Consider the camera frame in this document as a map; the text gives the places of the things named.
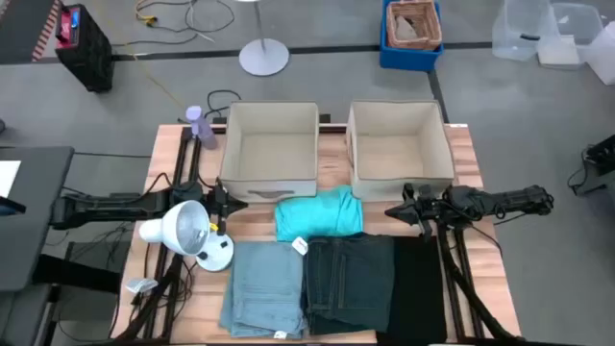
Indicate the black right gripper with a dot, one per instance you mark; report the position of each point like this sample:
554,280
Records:
426,210

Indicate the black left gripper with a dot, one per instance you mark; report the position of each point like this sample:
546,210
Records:
221,205

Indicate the teal t-shirt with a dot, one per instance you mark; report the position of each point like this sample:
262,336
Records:
317,216

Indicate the dark blue jeans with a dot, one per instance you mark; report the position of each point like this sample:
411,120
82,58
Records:
348,283

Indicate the light blue jeans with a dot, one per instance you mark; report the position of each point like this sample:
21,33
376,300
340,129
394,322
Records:
264,288

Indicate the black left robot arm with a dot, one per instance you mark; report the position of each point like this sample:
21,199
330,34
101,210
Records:
120,206

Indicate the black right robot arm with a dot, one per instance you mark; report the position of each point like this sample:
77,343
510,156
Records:
509,201

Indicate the white desk lamp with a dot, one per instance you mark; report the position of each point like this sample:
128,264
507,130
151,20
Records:
179,230

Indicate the white clothing tag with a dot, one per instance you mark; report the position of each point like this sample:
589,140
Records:
300,246

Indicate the black garment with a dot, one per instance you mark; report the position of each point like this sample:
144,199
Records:
418,288

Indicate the purple bottle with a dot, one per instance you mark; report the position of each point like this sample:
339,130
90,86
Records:
202,127

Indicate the small clear plastic bag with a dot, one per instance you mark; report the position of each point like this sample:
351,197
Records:
140,285

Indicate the grey floor lamp stand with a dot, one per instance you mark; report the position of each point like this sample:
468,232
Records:
263,56

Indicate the blue plastic bin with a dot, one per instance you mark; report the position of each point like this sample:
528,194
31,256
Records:
408,60

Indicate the wicker basket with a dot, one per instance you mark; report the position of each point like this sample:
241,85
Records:
415,26

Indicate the black desk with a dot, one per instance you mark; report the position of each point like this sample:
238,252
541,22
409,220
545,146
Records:
29,230

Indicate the black case with red top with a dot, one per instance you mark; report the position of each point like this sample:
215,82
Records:
86,53

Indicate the white paper sheet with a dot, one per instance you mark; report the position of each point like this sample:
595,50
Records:
7,178

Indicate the translucent white plastic bin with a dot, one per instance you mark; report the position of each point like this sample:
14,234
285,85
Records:
603,57

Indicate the hazard striped floor mat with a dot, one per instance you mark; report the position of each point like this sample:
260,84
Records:
45,29

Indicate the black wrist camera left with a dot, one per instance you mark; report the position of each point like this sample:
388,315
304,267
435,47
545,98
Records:
220,185

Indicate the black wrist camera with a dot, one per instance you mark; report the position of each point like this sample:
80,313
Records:
220,185
425,190

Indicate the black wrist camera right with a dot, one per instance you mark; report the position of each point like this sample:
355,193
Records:
425,190

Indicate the black right frame rails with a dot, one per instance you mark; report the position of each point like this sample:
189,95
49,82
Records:
461,288

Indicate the black frame rails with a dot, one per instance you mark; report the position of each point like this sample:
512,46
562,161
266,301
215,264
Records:
163,298
461,288

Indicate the black left frame rails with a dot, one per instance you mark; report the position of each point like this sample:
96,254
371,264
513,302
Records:
163,298

